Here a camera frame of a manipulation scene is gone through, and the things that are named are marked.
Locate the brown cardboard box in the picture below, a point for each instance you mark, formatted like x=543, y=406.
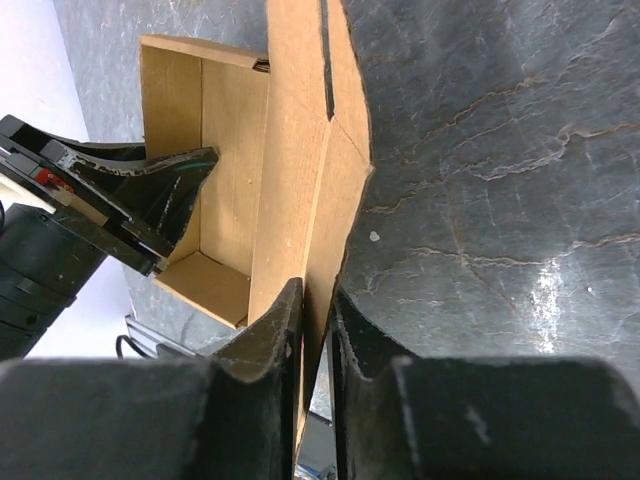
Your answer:
x=291, y=128

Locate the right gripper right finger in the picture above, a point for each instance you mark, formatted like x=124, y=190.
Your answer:
x=361, y=348

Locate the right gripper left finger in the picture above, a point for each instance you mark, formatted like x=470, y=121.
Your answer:
x=270, y=343

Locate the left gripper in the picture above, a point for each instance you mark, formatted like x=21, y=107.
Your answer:
x=74, y=204

